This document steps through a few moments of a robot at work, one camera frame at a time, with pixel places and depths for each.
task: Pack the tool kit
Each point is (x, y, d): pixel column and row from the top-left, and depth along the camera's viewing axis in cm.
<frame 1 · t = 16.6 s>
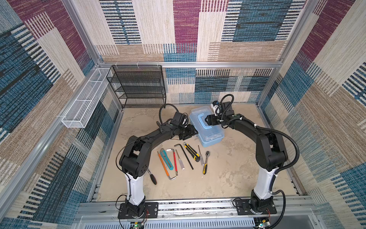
left hand: (197, 132, 91), fingers open
right hand: (211, 120, 97), fingers open
light blue plastic toolbox: (206, 133, 93), point 10 cm above the table
orange handled hex key: (164, 166, 90), on the table
teal utility knife: (166, 158, 93), on the table
red handled hex key: (176, 164, 91), on the table
small clear handled screwdriver: (180, 161, 91), on the table
long black hex key: (186, 156, 93), on the table
yellow black utility knife: (191, 152, 94), point 2 cm above the table
clear handled screwdriver: (201, 158, 93), on the table
yellow handled ratchet wrench: (205, 170, 87), point 2 cm above the table

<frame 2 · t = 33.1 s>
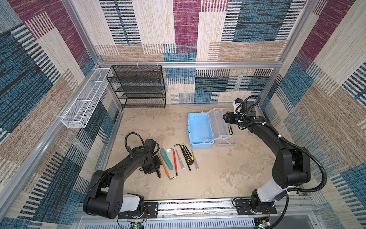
left hand: (159, 165, 87), fingers closed
right hand: (227, 117, 90), fingers open
light blue plastic toolbox: (206, 129, 106), point 2 cm above the table
yellow black utility knife: (189, 158, 91), point 2 cm above the table
yellow handled ratchet wrench: (230, 130, 93), point 12 cm above the table
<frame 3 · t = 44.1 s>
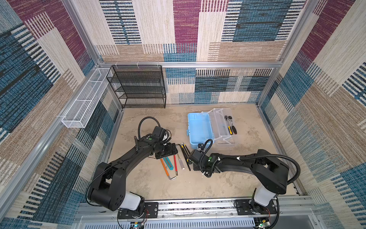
left hand: (172, 151, 86), fingers open
right hand: (199, 165, 89), fingers closed
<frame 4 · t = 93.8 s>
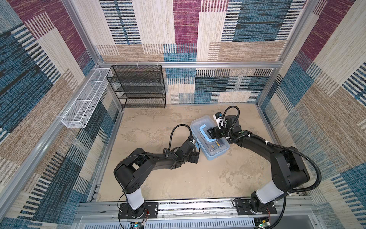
left hand: (194, 151, 92), fingers open
right hand: (213, 130, 92), fingers open
light blue plastic toolbox: (209, 147, 89), point 8 cm above the table
